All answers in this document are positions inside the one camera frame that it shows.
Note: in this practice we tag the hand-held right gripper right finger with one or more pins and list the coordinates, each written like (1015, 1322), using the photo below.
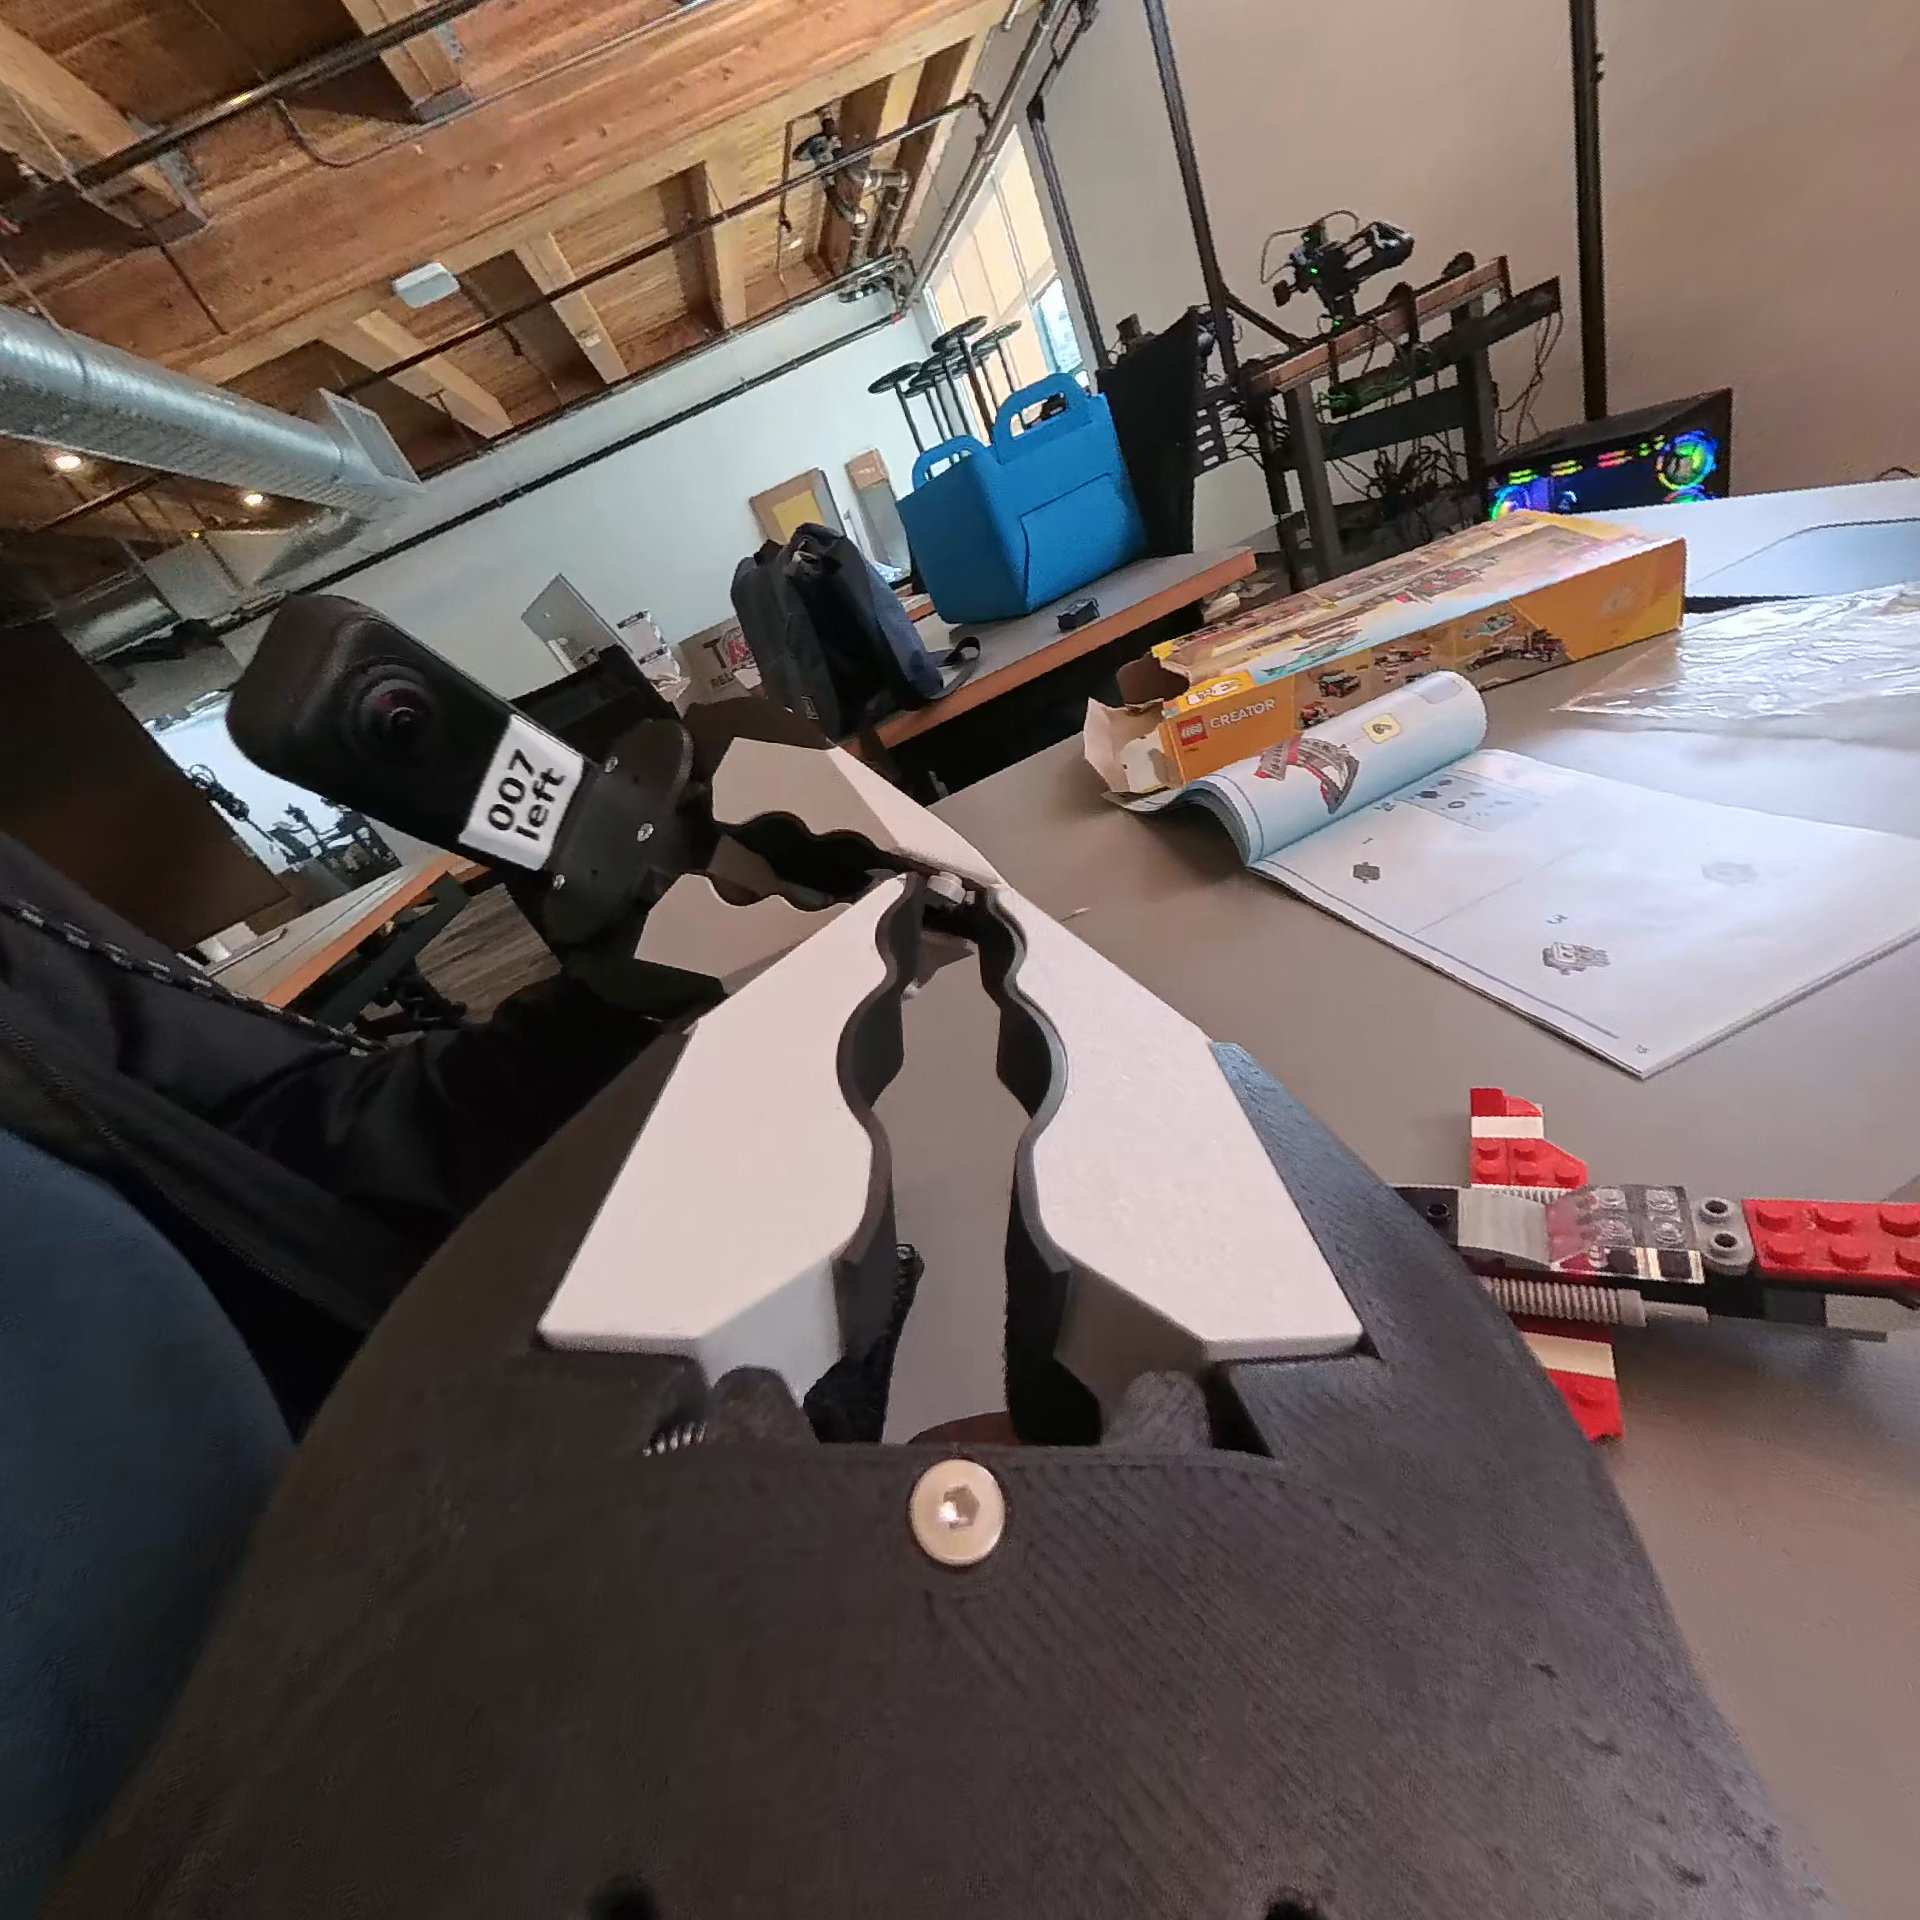
(1188, 1201)

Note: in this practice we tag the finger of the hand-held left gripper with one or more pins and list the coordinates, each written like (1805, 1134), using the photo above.
(737, 932)
(856, 806)

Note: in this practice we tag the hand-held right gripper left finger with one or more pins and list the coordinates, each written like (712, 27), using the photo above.
(721, 1201)

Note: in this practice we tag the red white toy brick airplane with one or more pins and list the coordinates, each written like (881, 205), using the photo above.
(1801, 1238)

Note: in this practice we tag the person's left forearm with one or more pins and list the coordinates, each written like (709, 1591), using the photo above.
(301, 1113)

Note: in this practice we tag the grey desk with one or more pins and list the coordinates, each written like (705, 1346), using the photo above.
(1260, 990)

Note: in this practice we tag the wooden top office desk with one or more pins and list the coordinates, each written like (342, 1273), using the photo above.
(333, 932)
(1081, 626)

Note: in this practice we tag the black backpack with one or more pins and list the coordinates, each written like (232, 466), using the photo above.
(825, 633)

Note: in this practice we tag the grey laptop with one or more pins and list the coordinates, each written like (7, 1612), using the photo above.
(573, 623)

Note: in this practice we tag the blue felt bag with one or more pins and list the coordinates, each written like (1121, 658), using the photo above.
(1020, 511)

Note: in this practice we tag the white instruction booklet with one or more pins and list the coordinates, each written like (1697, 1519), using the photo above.
(1622, 901)

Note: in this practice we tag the orange toy brick cardboard box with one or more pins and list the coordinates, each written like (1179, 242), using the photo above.
(1440, 617)

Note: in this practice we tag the person's legs in jeans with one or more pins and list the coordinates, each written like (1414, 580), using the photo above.
(121, 1501)

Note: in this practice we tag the clear plastic bag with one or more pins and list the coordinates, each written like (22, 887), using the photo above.
(1773, 661)

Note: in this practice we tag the computer with coloured lights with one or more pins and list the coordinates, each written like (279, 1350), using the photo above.
(1622, 467)

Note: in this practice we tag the silver ventilation duct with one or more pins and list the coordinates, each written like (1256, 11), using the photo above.
(151, 406)

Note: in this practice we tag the black camera stand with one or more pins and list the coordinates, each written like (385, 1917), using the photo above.
(1381, 333)

